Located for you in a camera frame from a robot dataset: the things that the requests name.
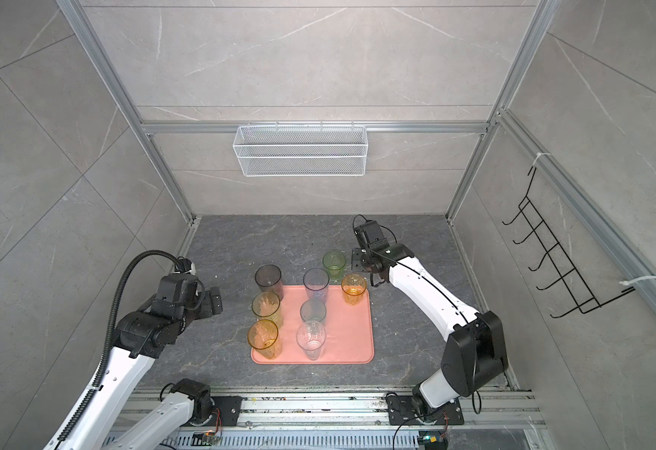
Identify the pink plastic tray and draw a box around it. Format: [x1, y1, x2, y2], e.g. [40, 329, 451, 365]
[251, 285, 374, 365]

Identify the light green tall glass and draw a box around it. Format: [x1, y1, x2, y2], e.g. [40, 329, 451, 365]
[251, 292, 283, 328]

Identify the teal dimpled cup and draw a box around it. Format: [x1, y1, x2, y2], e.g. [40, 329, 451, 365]
[300, 299, 327, 324]

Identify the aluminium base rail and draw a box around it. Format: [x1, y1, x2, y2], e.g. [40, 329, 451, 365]
[77, 390, 548, 431]

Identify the clear glass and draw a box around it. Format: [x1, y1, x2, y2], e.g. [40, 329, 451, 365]
[296, 321, 327, 361]

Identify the dark grey tall glass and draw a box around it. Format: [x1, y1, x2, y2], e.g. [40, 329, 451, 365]
[254, 264, 284, 299]

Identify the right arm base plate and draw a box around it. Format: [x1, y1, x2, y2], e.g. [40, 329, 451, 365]
[384, 392, 465, 427]

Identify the tall yellow glass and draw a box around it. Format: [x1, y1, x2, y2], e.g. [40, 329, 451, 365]
[247, 320, 282, 360]

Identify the short yellow glass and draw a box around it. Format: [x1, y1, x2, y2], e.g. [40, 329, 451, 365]
[340, 273, 367, 305]

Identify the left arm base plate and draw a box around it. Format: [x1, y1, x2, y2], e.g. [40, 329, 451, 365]
[204, 396, 243, 428]

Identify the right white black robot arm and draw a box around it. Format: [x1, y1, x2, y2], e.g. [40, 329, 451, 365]
[352, 217, 509, 418]

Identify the short green glass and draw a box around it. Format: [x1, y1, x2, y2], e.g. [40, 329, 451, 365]
[322, 250, 347, 284]

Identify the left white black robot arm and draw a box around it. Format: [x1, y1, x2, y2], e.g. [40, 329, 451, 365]
[46, 249, 222, 449]

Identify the black wire hook rack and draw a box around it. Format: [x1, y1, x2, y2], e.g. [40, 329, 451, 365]
[502, 167, 637, 320]

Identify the white wire mesh basket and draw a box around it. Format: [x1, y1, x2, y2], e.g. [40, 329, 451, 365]
[232, 125, 369, 177]

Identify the tall blue glass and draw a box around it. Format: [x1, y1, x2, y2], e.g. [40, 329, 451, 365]
[303, 267, 330, 303]

